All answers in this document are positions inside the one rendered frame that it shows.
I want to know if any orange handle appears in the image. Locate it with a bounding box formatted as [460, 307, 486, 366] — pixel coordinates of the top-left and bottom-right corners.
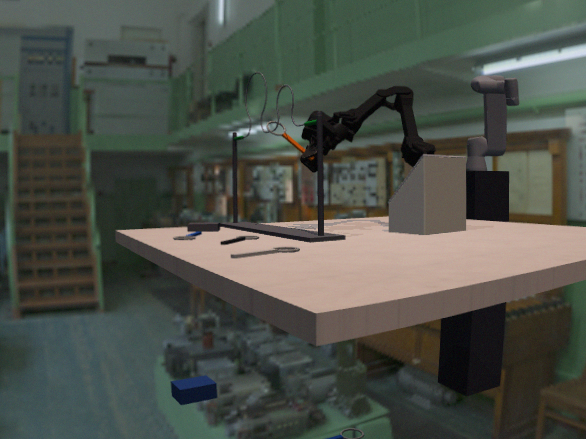
[266, 121, 315, 161]

